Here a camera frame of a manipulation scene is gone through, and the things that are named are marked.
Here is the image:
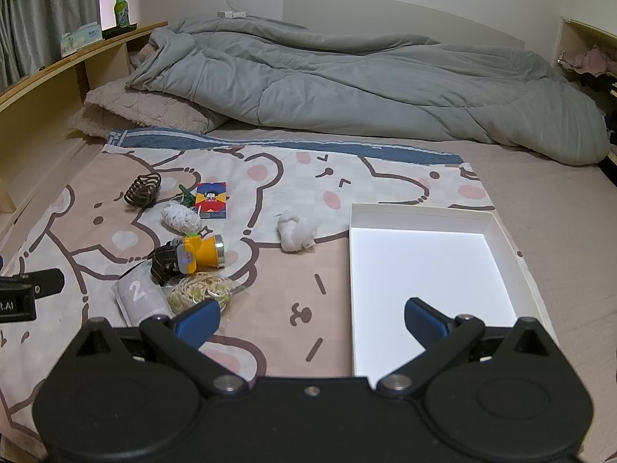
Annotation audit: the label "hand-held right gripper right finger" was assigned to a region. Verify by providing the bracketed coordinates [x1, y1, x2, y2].
[376, 298, 562, 399]

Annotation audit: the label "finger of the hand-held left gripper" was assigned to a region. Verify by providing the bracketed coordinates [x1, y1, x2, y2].
[0, 269, 65, 298]

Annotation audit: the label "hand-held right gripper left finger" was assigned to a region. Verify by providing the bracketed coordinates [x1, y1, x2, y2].
[62, 298, 246, 401]

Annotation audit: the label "bag of rubber bands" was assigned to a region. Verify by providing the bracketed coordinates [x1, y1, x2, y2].
[164, 270, 246, 316]

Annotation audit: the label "white shallow cardboard box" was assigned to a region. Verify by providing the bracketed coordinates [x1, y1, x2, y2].
[348, 203, 550, 378]

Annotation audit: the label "yellow headlamp with dark strap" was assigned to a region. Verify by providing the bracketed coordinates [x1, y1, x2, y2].
[149, 234, 226, 285]

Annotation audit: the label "white mesh scrubber ball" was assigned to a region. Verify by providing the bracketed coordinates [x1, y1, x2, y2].
[160, 203, 203, 235]

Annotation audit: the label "red and blue card box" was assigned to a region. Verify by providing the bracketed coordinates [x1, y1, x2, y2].
[195, 182, 227, 219]

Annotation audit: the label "white knotted cloth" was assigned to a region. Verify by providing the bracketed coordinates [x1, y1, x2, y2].
[277, 211, 323, 253]

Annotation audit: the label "brown wire spiral toy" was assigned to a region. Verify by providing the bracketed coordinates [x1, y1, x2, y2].
[124, 174, 162, 209]

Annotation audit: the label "printed cartoon blanket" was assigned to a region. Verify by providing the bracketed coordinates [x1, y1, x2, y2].
[0, 128, 524, 463]

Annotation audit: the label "beige fluffy pillow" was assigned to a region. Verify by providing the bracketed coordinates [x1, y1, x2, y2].
[67, 79, 229, 138]

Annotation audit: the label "wooden bedside shelf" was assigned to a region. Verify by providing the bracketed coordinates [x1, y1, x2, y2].
[0, 22, 169, 247]

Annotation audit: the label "tissue box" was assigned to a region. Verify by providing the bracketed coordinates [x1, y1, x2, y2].
[60, 22, 103, 56]

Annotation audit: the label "grey duvet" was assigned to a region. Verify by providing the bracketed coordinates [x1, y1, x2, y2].
[126, 17, 609, 165]

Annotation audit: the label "black tray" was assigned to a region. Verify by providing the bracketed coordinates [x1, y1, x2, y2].
[102, 22, 140, 39]

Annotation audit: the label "grey curtain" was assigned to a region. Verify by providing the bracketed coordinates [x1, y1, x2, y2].
[0, 0, 102, 90]

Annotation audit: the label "pink crumpled clothes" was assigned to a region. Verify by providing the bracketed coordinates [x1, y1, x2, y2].
[559, 46, 617, 78]

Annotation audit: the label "cream open shelf unit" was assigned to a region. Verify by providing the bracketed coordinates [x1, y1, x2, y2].
[559, 17, 617, 165]

